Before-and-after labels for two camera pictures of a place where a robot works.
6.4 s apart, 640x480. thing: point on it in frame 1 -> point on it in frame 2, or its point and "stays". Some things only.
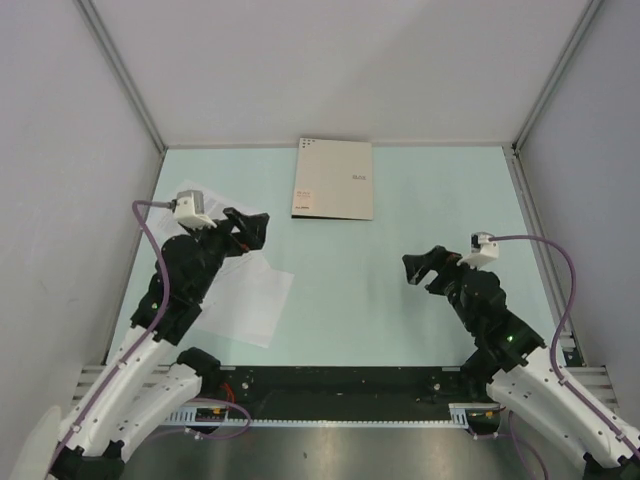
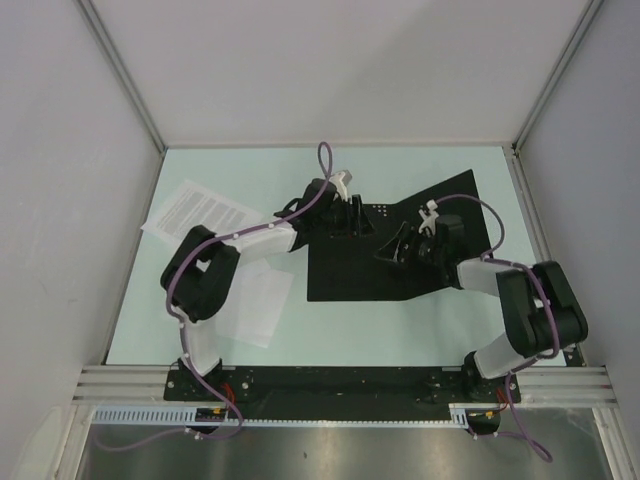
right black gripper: (417, 266) -> (395, 245)
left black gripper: (252, 236) -> (356, 225)
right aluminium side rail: (525, 193) stays
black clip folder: (333, 179) -> (348, 267)
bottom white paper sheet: (248, 299) stays
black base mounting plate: (345, 392) stays
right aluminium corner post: (590, 10) stays
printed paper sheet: (215, 202) stays
